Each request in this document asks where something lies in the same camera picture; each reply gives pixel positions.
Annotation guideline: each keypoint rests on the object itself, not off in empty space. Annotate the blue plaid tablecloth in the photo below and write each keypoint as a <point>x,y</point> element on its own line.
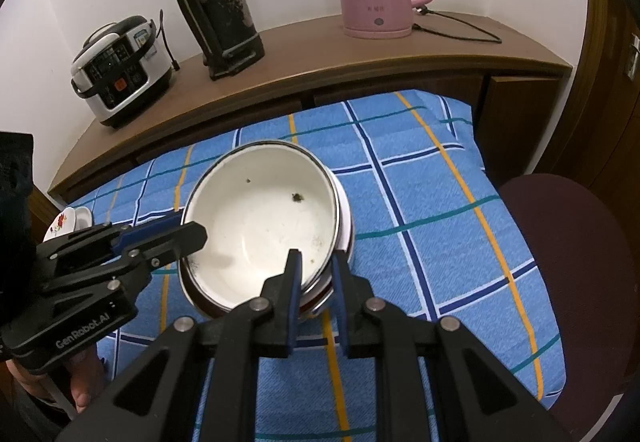
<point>425,202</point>

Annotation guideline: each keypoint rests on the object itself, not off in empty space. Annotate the wooden sideboard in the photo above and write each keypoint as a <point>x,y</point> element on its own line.
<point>310,61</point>

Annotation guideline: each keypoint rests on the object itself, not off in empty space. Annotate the white enamel bowl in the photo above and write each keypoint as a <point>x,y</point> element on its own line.
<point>260,212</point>

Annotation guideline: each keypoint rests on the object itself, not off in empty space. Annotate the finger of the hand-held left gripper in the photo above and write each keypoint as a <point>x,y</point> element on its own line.
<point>175,242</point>
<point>90,242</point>

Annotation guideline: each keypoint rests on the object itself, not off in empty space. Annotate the wooden door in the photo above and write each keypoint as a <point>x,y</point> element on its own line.
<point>610,96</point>

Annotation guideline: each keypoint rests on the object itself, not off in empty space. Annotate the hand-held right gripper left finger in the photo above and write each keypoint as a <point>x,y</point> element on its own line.
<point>295,292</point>

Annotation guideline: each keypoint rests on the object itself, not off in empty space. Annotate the person's left hand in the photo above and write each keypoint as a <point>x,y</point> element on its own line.
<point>87,382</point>

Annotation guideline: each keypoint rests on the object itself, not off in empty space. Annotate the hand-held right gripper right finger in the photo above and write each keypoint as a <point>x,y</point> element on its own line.
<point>340,297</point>

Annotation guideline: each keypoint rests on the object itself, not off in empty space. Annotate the black thermos flask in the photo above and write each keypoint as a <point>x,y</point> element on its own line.
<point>220,6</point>

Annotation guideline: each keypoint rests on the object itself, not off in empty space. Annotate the dark maroon chair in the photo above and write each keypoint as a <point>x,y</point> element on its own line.
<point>575,282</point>

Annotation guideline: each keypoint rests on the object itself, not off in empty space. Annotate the white black rice cooker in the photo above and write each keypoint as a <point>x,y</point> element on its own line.
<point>120,71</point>

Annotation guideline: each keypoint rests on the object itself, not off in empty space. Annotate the white red flower plate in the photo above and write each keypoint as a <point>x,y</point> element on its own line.
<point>59,224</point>

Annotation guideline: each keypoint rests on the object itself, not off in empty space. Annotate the stainless steel bowl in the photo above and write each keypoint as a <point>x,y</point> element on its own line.
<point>350,242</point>

